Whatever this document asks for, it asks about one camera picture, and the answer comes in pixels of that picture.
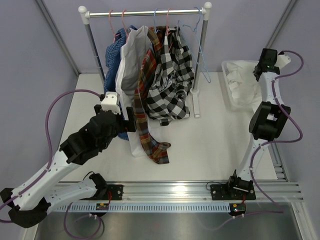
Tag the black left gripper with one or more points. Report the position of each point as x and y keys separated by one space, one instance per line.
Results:
x=130 y=125

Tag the black white checked shirt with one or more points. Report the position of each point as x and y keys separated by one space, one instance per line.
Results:
x=174 y=75

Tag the white linen shirt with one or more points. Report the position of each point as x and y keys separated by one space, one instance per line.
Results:
x=243 y=82

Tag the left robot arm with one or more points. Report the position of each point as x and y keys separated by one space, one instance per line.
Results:
x=35 y=199

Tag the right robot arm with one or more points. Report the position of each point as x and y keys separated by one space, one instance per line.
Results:
x=265 y=126

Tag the red brown plaid shirt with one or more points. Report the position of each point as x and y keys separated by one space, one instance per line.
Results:
x=155 y=150

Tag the blue checked shirt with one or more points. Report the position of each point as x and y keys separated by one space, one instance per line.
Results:
x=112 y=60

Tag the blue hanger on rack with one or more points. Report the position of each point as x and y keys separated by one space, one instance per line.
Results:
x=155 y=20

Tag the white plastic basket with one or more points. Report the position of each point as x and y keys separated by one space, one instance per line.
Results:
x=230 y=100

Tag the metal clothes rack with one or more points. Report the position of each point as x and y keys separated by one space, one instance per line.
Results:
x=204 y=15

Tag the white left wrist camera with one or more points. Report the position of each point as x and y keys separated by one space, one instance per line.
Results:
x=111 y=103

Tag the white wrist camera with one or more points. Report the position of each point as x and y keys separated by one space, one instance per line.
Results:
x=111 y=103
x=282 y=60

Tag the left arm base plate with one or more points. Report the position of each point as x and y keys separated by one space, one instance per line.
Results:
x=113 y=192

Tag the white slotted cable duct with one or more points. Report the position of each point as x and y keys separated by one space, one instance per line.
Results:
x=117 y=207

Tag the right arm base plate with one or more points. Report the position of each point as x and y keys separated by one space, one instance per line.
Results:
x=221 y=192

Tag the aluminium mounting rail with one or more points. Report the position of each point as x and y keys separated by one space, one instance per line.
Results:
x=199 y=192

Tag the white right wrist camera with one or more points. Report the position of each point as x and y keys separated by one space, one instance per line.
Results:
x=282 y=60

